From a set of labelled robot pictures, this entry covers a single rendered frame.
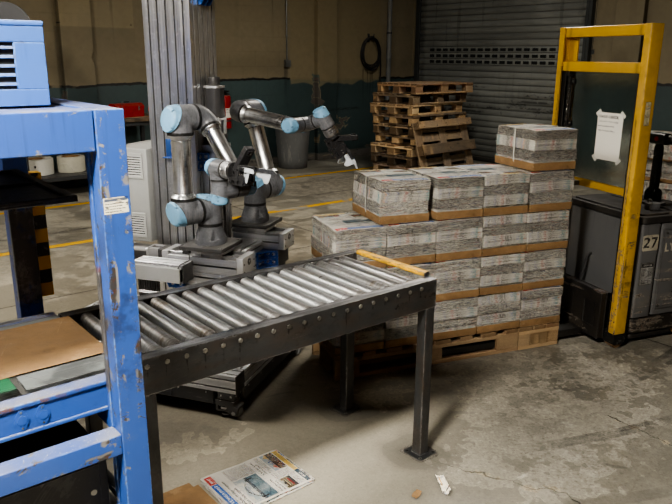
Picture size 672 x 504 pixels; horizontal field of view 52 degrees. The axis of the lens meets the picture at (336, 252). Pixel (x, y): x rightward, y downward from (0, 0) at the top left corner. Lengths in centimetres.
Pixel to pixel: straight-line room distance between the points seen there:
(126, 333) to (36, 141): 53
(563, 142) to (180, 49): 211
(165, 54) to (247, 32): 741
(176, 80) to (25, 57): 165
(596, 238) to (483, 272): 98
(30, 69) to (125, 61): 810
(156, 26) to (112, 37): 641
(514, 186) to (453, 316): 79
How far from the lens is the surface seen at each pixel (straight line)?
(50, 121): 171
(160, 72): 351
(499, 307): 411
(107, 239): 179
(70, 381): 210
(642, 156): 422
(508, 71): 1153
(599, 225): 465
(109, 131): 176
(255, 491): 292
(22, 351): 234
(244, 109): 369
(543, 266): 420
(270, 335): 238
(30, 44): 188
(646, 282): 454
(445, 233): 378
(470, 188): 380
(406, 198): 363
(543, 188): 407
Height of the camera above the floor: 167
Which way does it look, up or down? 16 degrees down
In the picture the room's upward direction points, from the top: straight up
